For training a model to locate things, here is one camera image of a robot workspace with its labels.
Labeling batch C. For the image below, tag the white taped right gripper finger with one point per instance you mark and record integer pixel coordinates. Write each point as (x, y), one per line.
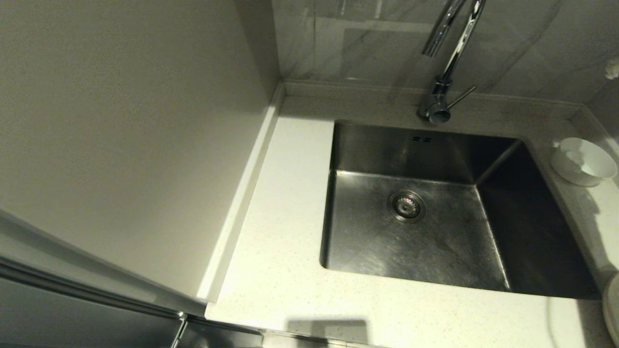
(613, 70)

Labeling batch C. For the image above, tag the small white bowl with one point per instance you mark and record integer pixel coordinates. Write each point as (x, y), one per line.
(597, 169)

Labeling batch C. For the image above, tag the chrome gooseneck faucet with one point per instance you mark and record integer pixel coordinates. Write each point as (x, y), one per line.
(437, 104)

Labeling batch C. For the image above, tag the white round plate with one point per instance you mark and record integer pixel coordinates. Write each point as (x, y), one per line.
(613, 309)

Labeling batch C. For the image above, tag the stainless steel sink basin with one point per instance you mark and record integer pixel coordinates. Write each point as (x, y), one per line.
(435, 251)

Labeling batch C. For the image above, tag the round metal drain strainer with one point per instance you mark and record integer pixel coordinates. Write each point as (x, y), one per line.
(406, 207)

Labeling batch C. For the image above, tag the grey base cabinet front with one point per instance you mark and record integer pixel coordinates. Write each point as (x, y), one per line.
(217, 338)

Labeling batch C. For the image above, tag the tall grey metal appliance front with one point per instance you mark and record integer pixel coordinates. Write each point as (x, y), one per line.
(72, 309)

